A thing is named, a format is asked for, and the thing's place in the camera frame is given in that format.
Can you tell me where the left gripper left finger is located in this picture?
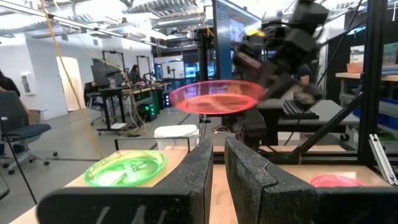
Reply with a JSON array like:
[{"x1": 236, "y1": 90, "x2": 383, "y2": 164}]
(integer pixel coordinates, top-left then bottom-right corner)
[{"x1": 36, "y1": 139, "x2": 214, "y2": 224}]

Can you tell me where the black metal rig frame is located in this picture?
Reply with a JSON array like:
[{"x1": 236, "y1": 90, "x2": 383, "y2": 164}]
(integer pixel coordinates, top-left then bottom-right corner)
[{"x1": 214, "y1": 0, "x2": 398, "y2": 166}]

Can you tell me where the pink translucent plate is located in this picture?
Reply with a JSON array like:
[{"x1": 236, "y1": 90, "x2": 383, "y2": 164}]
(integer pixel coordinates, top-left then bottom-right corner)
[
  {"x1": 309, "y1": 174, "x2": 368, "y2": 188},
  {"x1": 169, "y1": 80, "x2": 266, "y2": 115}
]

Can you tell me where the green translucent plate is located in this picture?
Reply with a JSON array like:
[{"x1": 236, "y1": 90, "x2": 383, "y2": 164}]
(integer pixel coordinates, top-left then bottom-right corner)
[{"x1": 83, "y1": 149, "x2": 168, "y2": 187}]

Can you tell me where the silver aluminium extrusion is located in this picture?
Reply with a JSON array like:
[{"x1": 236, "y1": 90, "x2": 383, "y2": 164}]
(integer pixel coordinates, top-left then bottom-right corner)
[{"x1": 368, "y1": 133, "x2": 398, "y2": 187}]

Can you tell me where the pale wooden board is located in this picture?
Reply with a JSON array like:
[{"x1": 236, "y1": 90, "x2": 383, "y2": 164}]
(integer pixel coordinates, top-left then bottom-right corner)
[{"x1": 55, "y1": 56, "x2": 86, "y2": 112}]

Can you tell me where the white board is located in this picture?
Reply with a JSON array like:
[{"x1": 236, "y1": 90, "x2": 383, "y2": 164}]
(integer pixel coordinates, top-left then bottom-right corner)
[{"x1": 153, "y1": 55, "x2": 187, "y2": 80}]

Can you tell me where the yellow cord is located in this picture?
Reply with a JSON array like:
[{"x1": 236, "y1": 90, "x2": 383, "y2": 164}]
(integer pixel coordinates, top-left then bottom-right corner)
[{"x1": 39, "y1": 0, "x2": 105, "y2": 159}]

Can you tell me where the computer with green lights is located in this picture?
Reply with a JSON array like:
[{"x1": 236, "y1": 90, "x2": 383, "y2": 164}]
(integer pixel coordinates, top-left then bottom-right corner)
[{"x1": 136, "y1": 100, "x2": 159, "y2": 123}]

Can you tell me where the blue-grey office chair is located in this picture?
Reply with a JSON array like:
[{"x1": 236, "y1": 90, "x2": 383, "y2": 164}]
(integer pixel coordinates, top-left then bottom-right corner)
[{"x1": 0, "y1": 90, "x2": 59, "y2": 175}]

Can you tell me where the black desk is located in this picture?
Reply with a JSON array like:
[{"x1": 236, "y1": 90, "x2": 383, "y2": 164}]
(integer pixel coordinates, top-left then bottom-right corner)
[{"x1": 83, "y1": 81, "x2": 171, "y2": 136}]

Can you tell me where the large display screen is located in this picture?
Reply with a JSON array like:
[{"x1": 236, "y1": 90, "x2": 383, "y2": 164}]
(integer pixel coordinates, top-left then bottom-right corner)
[{"x1": 212, "y1": 0, "x2": 262, "y2": 81}]

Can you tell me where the black keyboard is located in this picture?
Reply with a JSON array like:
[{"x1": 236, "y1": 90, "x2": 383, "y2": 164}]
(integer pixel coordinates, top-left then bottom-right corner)
[{"x1": 282, "y1": 99, "x2": 320, "y2": 121}]

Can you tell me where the grey desk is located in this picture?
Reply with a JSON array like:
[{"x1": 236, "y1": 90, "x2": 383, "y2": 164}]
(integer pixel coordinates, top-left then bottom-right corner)
[{"x1": 256, "y1": 98, "x2": 361, "y2": 147}]

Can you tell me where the long ceiling light bar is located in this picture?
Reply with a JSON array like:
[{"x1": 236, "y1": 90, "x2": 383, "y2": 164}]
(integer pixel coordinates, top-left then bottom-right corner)
[{"x1": 0, "y1": 0, "x2": 170, "y2": 50}]

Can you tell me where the cardboard box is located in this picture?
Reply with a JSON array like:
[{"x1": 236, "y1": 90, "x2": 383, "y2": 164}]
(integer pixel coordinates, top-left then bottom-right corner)
[{"x1": 27, "y1": 108, "x2": 47, "y2": 124}]

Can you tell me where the dark computer monitor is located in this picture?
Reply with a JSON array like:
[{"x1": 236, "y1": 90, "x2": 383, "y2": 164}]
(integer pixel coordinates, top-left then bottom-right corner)
[{"x1": 90, "y1": 58, "x2": 125, "y2": 88}]

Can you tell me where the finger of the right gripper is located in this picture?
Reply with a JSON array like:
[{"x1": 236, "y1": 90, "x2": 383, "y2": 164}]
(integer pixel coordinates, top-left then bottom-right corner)
[
  {"x1": 263, "y1": 75, "x2": 300, "y2": 101},
  {"x1": 257, "y1": 60, "x2": 283, "y2": 87}
]

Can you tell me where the storage bench with wooden top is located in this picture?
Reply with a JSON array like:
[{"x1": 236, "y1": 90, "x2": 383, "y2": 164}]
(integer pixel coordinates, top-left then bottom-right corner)
[{"x1": 335, "y1": 43, "x2": 398, "y2": 133}]

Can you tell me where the white plastic bin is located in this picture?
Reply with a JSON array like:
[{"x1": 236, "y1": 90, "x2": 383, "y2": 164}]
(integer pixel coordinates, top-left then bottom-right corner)
[{"x1": 153, "y1": 124, "x2": 200, "y2": 151}]

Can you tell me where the black display stand post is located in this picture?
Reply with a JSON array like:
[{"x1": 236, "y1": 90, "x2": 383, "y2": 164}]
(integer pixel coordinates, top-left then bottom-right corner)
[{"x1": 194, "y1": 27, "x2": 216, "y2": 82}]

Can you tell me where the person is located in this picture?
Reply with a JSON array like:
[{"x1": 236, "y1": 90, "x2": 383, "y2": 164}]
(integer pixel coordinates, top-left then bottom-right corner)
[
  {"x1": 0, "y1": 70, "x2": 21, "y2": 98},
  {"x1": 292, "y1": 63, "x2": 313, "y2": 86},
  {"x1": 129, "y1": 64, "x2": 144, "y2": 84}
]

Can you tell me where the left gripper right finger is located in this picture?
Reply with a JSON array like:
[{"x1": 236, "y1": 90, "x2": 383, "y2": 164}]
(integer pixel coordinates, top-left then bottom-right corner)
[{"x1": 224, "y1": 136, "x2": 398, "y2": 224}]

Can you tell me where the orange box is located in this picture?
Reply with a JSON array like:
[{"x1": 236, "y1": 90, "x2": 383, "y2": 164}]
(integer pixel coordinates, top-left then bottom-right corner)
[{"x1": 346, "y1": 61, "x2": 364, "y2": 74}]

